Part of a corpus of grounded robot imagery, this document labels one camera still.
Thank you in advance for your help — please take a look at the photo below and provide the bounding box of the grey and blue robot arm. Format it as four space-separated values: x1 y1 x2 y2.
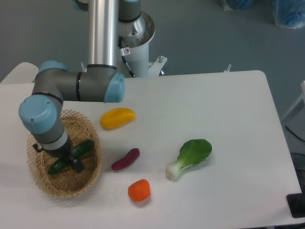
19 0 141 173

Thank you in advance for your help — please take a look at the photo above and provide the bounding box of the blue plastic bag right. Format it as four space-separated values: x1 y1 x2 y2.
273 0 305 29

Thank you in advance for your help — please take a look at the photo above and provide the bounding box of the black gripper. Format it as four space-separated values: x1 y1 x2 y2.
33 135 84 173

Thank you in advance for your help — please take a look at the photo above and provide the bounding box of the black device at edge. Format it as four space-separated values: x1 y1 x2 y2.
286 193 305 218

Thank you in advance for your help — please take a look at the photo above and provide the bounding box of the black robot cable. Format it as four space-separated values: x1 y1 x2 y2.
118 36 136 77

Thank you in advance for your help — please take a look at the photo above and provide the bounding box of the orange carrot piece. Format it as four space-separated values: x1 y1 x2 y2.
128 179 151 202

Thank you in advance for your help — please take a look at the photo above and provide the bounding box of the dark green cucumber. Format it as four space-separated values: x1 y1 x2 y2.
48 139 95 175

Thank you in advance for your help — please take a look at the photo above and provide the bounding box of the white chair back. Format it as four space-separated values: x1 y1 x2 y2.
0 62 39 85

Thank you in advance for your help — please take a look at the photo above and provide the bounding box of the woven wicker basket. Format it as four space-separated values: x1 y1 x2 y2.
26 109 103 198

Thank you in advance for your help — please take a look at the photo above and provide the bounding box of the green bok choy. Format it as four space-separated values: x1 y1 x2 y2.
165 139 213 181

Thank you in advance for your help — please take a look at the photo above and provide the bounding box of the yellow mango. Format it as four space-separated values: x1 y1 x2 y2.
100 108 136 130

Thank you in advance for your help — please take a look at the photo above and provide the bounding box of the purple sweet potato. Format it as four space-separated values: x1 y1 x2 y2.
112 148 140 171

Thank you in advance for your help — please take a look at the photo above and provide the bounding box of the blue plastic bag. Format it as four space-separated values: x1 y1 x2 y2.
273 0 305 29
221 0 254 11

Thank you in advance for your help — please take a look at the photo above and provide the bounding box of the white frame at right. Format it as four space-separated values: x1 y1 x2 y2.
281 81 305 124

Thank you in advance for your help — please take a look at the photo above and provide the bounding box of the blue plastic bag left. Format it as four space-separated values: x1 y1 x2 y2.
221 0 254 11

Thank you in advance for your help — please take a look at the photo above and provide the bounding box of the black floor cable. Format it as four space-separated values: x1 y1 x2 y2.
285 124 305 141

